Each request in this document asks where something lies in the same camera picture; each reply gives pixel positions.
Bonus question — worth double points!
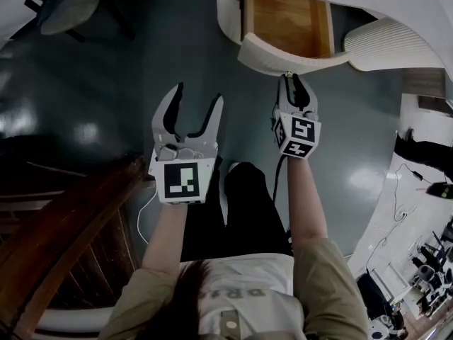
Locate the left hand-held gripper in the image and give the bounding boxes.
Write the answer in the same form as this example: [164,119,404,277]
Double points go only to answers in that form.
[148,82,224,204]

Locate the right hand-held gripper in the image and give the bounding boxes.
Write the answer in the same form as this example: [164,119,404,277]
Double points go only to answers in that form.
[271,74,322,159]

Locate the large white wood-lined drawer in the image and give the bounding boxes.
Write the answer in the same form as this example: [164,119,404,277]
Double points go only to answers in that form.
[236,0,351,77]

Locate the white cabinet with wooden interior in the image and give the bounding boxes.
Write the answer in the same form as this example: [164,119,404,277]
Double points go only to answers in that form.
[215,0,453,76]

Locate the person's right forearm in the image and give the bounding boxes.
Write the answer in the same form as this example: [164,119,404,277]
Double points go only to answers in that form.
[285,156,328,248]

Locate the person's left forearm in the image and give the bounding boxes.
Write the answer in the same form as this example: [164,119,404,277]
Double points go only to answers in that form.
[141,202,188,279]

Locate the person's left white shoe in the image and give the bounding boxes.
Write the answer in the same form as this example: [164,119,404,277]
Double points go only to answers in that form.
[219,185,230,227]

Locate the person's black trousers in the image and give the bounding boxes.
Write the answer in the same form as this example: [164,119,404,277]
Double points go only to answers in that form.
[180,161,294,264]

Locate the grey open shelf cabinet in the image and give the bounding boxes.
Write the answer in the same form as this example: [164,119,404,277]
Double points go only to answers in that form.
[401,67,453,115]

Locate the person's white shirt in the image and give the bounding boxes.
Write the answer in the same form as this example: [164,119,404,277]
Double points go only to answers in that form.
[178,253,309,340]

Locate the black and green bag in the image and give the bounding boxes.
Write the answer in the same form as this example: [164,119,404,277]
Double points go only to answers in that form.
[424,181,453,200]

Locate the person's khaki jacket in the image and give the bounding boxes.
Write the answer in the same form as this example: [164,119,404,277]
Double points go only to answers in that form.
[97,237,371,340]

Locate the black and white equipment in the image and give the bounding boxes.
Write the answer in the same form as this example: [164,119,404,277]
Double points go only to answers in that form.
[355,217,453,340]

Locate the white striped bedding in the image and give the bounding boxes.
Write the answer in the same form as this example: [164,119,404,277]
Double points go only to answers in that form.
[35,305,118,333]

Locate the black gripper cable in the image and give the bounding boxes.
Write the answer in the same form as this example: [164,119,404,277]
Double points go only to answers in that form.
[272,154,289,205]

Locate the white floor cable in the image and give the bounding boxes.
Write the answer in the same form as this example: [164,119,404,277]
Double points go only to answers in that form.
[137,189,159,246]

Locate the grey chair black frame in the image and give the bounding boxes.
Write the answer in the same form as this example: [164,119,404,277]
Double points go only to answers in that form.
[23,0,137,44]

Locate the dark wooden bed frame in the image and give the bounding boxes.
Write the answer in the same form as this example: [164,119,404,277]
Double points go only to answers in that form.
[0,136,156,340]

